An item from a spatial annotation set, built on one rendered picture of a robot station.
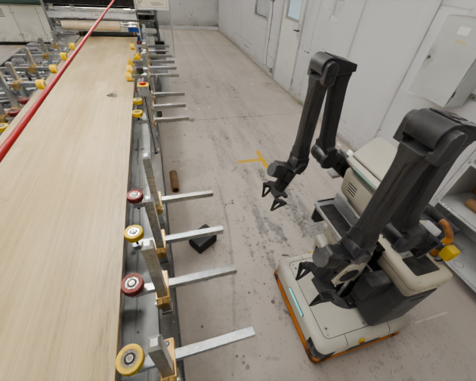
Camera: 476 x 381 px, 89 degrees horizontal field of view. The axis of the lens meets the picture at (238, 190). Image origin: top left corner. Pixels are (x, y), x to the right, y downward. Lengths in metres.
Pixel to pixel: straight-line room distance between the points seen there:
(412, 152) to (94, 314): 1.04
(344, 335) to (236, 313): 0.71
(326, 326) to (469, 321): 1.25
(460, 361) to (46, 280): 2.41
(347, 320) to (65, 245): 1.56
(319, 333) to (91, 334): 1.19
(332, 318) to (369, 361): 0.43
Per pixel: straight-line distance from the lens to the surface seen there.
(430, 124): 0.60
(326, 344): 1.69
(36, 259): 1.29
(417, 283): 1.43
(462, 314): 2.65
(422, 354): 2.30
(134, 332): 1.29
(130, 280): 1.07
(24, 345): 1.11
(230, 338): 1.03
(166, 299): 1.06
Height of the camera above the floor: 1.80
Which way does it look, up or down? 42 degrees down
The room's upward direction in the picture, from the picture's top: 5 degrees clockwise
